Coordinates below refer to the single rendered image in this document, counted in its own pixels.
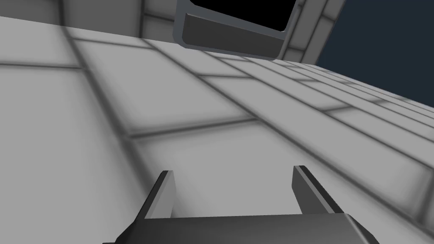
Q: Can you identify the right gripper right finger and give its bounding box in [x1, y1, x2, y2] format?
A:
[292, 165, 345, 215]

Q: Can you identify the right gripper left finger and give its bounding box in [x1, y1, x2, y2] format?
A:
[135, 170, 177, 223]

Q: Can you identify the grey framed window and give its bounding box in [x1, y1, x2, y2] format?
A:
[172, 0, 302, 61]

